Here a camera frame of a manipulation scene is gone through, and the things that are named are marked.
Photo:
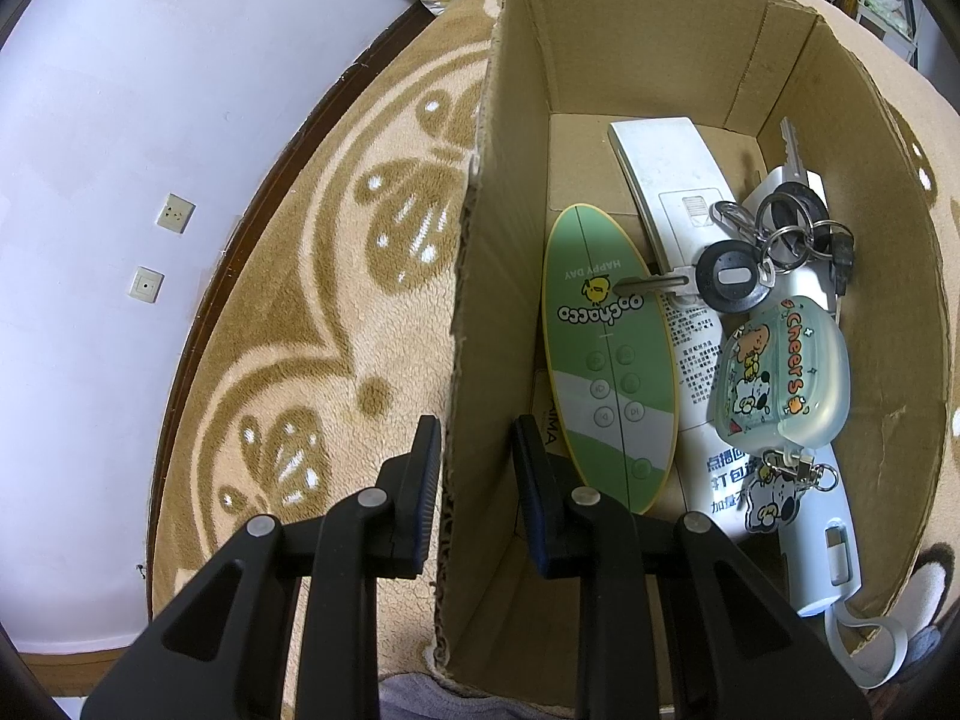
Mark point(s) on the green cartoon earbuds case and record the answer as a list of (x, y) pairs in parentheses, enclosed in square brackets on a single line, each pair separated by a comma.
[(783, 380)]

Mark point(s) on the white metal cart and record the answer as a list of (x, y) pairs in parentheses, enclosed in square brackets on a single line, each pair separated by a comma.
[(893, 22)]

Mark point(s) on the brown cardboard box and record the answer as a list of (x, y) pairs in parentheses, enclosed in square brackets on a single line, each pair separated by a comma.
[(886, 146)]

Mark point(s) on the upper white wall socket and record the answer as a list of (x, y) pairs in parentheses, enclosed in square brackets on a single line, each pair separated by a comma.
[(175, 213)]

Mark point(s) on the green oval remote control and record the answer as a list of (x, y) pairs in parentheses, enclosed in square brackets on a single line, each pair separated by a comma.
[(610, 359)]

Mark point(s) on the beige patterned carpet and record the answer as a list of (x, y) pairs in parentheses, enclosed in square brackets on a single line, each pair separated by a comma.
[(401, 276)]

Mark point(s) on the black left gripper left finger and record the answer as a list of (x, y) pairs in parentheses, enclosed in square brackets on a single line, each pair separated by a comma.
[(220, 648)]

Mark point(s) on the cartoon dog keychain charm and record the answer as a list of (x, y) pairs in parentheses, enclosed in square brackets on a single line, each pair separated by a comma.
[(776, 483)]

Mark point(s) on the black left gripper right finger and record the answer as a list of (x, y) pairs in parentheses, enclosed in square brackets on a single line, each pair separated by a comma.
[(670, 608)]

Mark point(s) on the white wall socket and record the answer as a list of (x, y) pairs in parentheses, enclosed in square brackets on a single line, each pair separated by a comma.
[(175, 213), (146, 285)]

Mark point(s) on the lower white wall socket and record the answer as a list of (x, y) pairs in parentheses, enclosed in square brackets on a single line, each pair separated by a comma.
[(146, 285)]

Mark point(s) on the white remote control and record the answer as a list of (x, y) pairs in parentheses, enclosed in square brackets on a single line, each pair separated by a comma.
[(675, 181)]

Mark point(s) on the black key bunch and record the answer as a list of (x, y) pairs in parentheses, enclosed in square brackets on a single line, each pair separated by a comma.
[(750, 262)]

